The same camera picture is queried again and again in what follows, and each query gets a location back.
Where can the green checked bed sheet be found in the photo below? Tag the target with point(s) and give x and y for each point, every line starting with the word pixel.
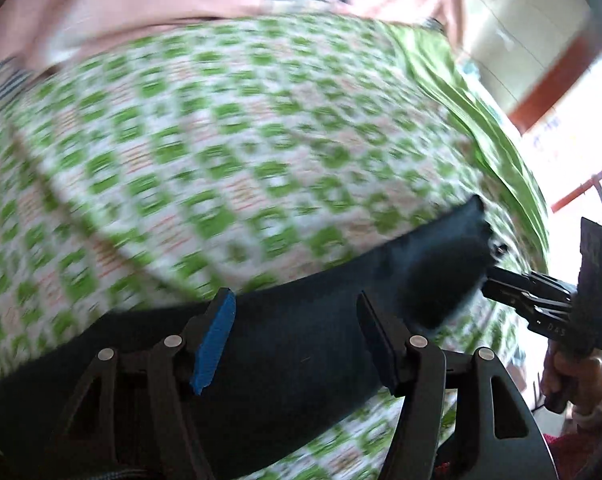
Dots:
pixel 221 160

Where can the dark navy pants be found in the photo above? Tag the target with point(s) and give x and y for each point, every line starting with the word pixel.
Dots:
pixel 301 340

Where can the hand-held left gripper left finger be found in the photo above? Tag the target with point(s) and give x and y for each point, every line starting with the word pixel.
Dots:
pixel 215 332

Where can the person's right hand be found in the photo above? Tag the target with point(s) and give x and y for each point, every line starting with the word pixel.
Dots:
pixel 588 377

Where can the red window frame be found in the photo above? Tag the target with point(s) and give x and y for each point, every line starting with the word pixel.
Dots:
pixel 551 90

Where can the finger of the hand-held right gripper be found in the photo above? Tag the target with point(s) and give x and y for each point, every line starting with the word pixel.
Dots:
pixel 506 294
pixel 521 280

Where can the red cloth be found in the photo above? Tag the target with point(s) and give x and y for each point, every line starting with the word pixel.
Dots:
pixel 586 455

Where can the plain green cloth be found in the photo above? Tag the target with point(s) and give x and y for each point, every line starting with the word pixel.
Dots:
pixel 486 135

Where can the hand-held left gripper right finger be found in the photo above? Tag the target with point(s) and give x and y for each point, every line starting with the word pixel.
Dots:
pixel 377 342

